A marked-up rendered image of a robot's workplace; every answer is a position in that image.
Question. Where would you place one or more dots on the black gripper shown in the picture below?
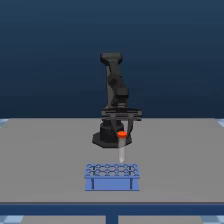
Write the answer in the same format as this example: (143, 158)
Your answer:
(120, 112)

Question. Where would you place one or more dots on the clear tube with orange cap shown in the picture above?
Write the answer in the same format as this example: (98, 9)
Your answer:
(122, 146)

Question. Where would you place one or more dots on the dark six-joint robot arm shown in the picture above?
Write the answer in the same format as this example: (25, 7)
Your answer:
(113, 83)

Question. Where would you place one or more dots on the blue tube rack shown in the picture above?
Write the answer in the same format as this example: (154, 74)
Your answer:
(111, 179)

